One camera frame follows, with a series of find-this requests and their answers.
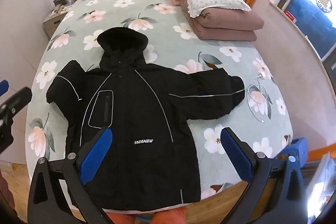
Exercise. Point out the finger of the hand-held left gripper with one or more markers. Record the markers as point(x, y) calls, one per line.
point(3, 87)
point(17, 99)

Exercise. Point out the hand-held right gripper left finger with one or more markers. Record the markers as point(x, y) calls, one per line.
point(95, 158)

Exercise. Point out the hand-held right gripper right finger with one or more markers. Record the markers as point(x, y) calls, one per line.
point(236, 157)

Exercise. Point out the black hooded jacket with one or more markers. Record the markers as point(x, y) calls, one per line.
point(136, 108)

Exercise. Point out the orange cloth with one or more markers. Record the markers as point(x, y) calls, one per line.
point(118, 216)

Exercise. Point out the white wardrobe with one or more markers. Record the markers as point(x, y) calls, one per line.
point(15, 16)

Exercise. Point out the wooden nightstand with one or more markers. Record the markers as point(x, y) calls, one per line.
point(52, 24)

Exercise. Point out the clear plastic bag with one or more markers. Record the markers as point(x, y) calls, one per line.
point(324, 179)

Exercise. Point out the clutter on nightstand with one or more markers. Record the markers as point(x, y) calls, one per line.
point(59, 5)

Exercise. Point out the floral green bed sheet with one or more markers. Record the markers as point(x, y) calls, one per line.
point(170, 50)

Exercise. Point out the folded mauve quilt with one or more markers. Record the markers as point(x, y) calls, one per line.
point(225, 26)

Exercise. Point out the small red object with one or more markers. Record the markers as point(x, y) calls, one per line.
point(290, 15)

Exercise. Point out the window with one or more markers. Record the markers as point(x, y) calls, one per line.
point(309, 14)

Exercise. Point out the round window decal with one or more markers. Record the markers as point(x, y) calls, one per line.
point(323, 2)

